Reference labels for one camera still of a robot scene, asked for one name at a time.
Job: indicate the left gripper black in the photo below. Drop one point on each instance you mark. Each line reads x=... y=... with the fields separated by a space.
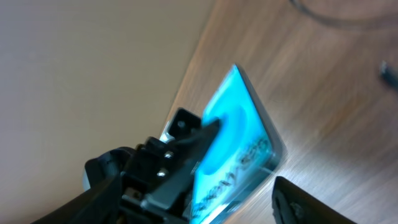
x=154 y=177

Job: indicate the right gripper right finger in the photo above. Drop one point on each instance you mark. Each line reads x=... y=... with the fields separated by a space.
x=292 y=205

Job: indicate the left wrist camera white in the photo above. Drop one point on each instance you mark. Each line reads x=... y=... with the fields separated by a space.
x=182 y=123

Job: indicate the Galaxy S25 smartphone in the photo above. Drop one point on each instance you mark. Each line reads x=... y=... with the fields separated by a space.
x=242 y=156

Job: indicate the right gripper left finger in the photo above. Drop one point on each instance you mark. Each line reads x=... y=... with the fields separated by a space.
x=98 y=205

